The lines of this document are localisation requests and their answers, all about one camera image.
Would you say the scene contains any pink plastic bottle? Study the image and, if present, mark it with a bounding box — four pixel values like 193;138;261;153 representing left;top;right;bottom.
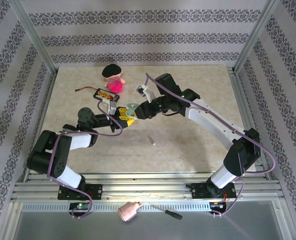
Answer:
117;200;143;223

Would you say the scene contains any slotted grey cable duct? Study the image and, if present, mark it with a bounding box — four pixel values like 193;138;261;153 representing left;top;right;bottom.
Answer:
21;201;211;212

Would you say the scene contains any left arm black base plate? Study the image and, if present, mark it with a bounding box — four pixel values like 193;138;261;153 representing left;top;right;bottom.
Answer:
57;183;103;201

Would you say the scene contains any small controller circuit board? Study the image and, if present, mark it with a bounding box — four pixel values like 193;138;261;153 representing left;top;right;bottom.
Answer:
209;201;227;210
69;202;91;211

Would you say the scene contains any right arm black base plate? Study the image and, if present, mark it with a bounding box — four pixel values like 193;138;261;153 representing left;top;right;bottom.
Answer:
191;182;236;200

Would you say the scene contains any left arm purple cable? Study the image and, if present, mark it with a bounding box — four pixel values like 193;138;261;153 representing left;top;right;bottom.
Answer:
47;99;125;220

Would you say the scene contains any black handled screwdriver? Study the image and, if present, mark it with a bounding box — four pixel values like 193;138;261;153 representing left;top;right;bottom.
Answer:
150;203;183;221

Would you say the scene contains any aluminium mounting rail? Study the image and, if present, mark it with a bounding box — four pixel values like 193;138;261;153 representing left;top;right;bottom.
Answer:
11;172;281;201

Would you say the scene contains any plush doll pink dress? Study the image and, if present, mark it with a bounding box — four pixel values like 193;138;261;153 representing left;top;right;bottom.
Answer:
102;63;126;94

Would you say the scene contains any aluminium side rail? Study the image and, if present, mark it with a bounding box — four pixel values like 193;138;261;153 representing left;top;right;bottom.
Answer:
22;71;60;180
227;66;282;201

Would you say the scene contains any aluminium frame post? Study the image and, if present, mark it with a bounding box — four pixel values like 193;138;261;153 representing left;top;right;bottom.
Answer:
9;0;58;75
234;0;283;73

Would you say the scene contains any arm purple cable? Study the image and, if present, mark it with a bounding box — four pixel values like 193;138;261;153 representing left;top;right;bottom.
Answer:
144;72;276;218
47;99;125;220

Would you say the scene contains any black battery pack red wire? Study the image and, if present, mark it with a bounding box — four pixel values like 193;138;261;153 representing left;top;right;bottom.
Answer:
74;85;120;102

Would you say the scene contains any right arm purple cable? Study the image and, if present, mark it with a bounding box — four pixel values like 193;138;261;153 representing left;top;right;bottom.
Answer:
144;72;276;218

